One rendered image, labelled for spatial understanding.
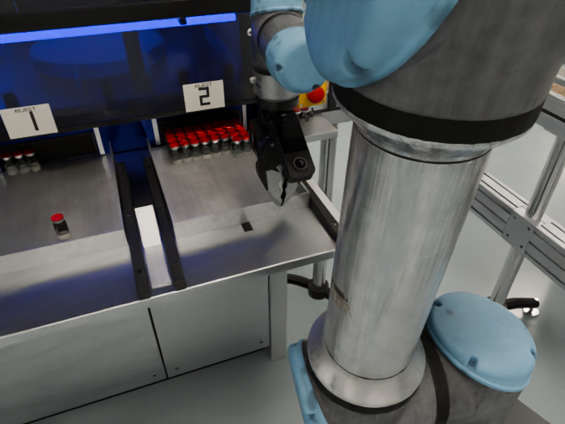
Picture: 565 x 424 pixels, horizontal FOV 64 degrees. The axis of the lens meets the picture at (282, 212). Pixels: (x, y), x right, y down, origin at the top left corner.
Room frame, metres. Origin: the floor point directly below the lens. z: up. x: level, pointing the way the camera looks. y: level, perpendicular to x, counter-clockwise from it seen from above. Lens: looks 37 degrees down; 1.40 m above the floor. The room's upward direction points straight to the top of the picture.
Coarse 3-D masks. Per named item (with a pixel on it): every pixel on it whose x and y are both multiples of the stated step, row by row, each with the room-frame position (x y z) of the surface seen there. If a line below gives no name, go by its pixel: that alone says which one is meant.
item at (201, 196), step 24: (168, 168) 0.84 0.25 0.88; (192, 168) 0.84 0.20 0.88; (216, 168) 0.84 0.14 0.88; (240, 168) 0.84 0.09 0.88; (168, 192) 0.75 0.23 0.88; (192, 192) 0.75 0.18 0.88; (216, 192) 0.75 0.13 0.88; (240, 192) 0.75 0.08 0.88; (264, 192) 0.75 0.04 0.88; (192, 216) 0.67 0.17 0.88; (216, 216) 0.64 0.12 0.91; (240, 216) 0.65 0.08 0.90; (264, 216) 0.67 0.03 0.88
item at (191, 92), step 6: (192, 84) 0.90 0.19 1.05; (198, 84) 0.91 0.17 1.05; (204, 84) 0.91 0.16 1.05; (210, 84) 0.91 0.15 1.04; (216, 84) 0.92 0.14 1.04; (222, 84) 0.92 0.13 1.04; (186, 90) 0.90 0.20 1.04; (192, 90) 0.90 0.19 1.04; (204, 90) 0.91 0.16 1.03; (210, 90) 0.91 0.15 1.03; (216, 90) 0.92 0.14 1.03; (222, 90) 0.92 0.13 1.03; (186, 96) 0.90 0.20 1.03; (192, 96) 0.90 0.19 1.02; (198, 96) 0.90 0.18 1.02; (210, 96) 0.91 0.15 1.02; (216, 96) 0.92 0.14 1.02; (222, 96) 0.92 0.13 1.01; (186, 102) 0.90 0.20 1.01; (192, 102) 0.90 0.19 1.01; (198, 102) 0.90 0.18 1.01; (204, 102) 0.91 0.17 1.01; (210, 102) 0.91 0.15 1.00; (216, 102) 0.92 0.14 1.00; (222, 102) 0.92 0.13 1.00; (186, 108) 0.89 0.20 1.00; (192, 108) 0.90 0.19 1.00; (198, 108) 0.90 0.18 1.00; (204, 108) 0.91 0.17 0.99; (210, 108) 0.91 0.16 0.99
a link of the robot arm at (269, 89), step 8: (256, 72) 0.67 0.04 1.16; (256, 80) 0.67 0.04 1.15; (264, 80) 0.66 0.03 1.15; (272, 80) 0.66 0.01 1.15; (256, 88) 0.67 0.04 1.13; (264, 88) 0.66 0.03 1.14; (272, 88) 0.66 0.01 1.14; (280, 88) 0.65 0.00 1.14; (264, 96) 0.66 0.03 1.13; (272, 96) 0.66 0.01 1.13; (280, 96) 0.65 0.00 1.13; (288, 96) 0.66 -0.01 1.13; (296, 96) 0.67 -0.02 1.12
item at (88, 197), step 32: (96, 160) 0.88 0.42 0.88; (0, 192) 0.75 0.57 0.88; (32, 192) 0.75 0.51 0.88; (64, 192) 0.75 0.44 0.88; (96, 192) 0.75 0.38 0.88; (0, 224) 0.65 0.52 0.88; (32, 224) 0.65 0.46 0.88; (96, 224) 0.65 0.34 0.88; (0, 256) 0.53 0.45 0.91; (32, 256) 0.54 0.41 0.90; (64, 256) 0.56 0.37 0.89
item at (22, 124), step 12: (24, 108) 0.79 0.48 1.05; (36, 108) 0.80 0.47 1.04; (48, 108) 0.80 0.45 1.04; (12, 120) 0.78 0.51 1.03; (24, 120) 0.79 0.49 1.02; (36, 120) 0.79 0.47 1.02; (48, 120) 0.80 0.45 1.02; (12, 132) 0.78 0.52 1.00; (24, 132) 0.78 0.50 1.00; (36, 132) 0.79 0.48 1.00; (48, 132) 0.80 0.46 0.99
